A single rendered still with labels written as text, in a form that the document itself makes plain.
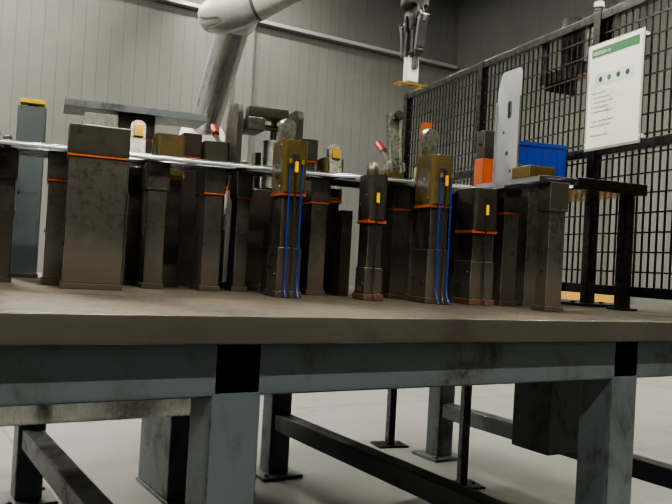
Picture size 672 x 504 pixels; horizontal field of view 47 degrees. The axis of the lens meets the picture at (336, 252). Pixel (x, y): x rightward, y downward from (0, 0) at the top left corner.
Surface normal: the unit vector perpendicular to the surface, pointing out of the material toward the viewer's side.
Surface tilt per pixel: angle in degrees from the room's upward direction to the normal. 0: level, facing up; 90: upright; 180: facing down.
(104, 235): 90
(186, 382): 90
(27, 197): 90
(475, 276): 90
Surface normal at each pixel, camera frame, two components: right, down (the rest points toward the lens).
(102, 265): 0.36, 0.00
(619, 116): -0.93, -0.06
